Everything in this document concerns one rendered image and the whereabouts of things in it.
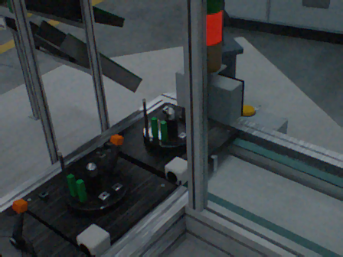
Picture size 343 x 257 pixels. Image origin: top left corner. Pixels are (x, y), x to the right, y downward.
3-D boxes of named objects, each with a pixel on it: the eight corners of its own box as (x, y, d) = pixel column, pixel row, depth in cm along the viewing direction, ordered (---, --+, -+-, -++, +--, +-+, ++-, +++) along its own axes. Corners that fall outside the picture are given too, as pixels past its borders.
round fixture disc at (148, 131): (168, 115, 119) (167, 108, 118) (211, 131, 112) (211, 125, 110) (132, 140, 110) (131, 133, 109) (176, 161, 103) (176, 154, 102)
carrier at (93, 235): (99, 152, 110) (92, 108, 103) (176, 191, 97) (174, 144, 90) (17, 208, 95) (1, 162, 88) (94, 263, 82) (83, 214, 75)
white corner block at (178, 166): (177, 169, 103) (176, 155, 101) (193, 177, 101) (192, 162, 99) (164, 180, 101) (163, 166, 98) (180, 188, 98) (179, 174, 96)
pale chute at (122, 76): (108, 78, 135) (115, 65, 134) (135, 92, 126) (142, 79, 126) (34, 34, 113) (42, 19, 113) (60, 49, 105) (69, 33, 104)
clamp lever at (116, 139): (112, 166, 98) (117, 134, 96) (118, 170, 97) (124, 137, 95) (99, 170, 95) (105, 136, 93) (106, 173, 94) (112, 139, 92)
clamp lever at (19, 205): (17, 234, 83) (21, 197, 80) (24, 239, 82) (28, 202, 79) (1, 240, 80) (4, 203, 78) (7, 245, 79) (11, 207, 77)
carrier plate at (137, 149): (165, 107, 126) (164, 101, 125) (239, 135, 113) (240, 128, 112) (103, 149, 111) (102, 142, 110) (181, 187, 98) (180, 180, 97)
